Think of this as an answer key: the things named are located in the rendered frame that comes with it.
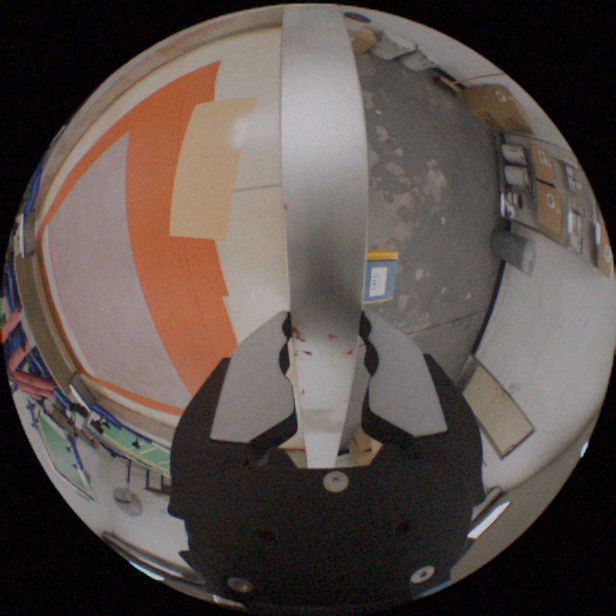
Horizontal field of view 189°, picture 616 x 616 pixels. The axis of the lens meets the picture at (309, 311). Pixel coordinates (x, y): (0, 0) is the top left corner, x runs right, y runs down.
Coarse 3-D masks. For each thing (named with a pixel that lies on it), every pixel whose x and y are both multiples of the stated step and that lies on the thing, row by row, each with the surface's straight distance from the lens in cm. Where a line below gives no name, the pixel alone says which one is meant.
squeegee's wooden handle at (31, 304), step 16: (16, 256) 59; (16, 272) 58; (32, 272) 58; (32, 288) 58; (32, 304) 58; (32, 320) 58; (32, 336) 60; (48, 336) 59; (48, 352) 59; (48, 368) 60; (64, 368) 61; (64, 384) 61
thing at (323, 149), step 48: (192, 48) 25; (288, 48) 14; (336, 48) 14; (96, 96) 31; (288, 96) 11; (336, 96) 11; (288, 144) 10; (336, 144) 10; (288, 192) 10; (336, 192) 9; (288, 240) 10; (336, 240) 10; (288, 288) 10; (336, 288) 10; (336, 336) 12; (336, 384) 15; (144, 432) 48; (336, 432) 21
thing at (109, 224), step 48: (192, 96) 19; (96, 144) 29; (144, 144) 20; (96, 192) 26; (144, 192) 18; (96, 240) 26; (144, 240) 19; (192, 240) 16; (48, 288) 59; (96, 288) 28; (144, 288) 20; (192, 288) 17
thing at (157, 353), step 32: (96, 320) 33; (128, 320) 25; (160, 320) 21; (192, 320) 18; (224, 320) 17; (96, 352) 42; (128, 352) 30; (160, 352) 24; (192, 352) 21; (224, 352) 19; (128, 384) 39; (160, 384) 30; (192, 384) 25
